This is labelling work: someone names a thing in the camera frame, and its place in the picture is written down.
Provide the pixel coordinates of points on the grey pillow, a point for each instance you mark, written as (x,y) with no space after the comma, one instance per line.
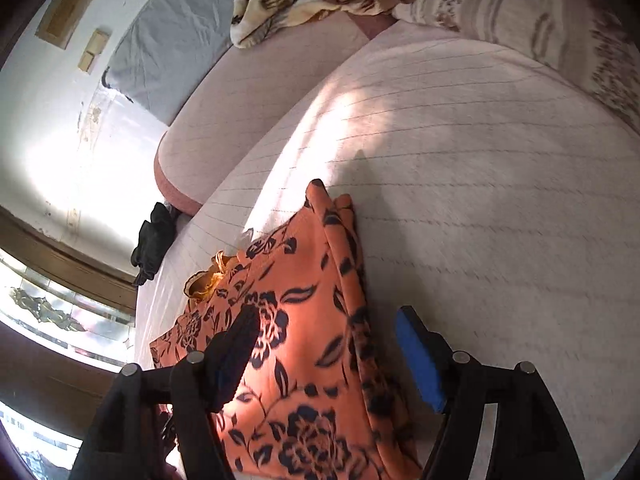
(175,45)

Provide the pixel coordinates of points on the wall picture frame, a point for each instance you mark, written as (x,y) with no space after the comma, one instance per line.
(70,7)

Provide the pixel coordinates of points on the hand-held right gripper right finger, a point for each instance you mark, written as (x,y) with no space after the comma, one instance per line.
(420,360)

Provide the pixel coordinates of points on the striped floral cushion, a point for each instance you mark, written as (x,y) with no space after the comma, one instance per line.
(525,10)

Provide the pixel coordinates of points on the black cloth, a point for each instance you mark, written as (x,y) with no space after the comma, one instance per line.
(155,240)

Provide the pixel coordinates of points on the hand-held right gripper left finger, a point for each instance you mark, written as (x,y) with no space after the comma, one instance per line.
(235,355)

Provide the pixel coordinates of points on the beige wall switch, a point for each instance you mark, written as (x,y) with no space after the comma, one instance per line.
(99,41)
(87,61)

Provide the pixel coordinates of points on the wooden stained glass door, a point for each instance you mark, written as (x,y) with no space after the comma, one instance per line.
(50,305)

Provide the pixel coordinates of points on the orange floral top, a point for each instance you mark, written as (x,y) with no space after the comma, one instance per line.
(300,360)

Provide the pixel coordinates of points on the pink rolled quilt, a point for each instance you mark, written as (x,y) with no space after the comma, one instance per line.
(225,120)

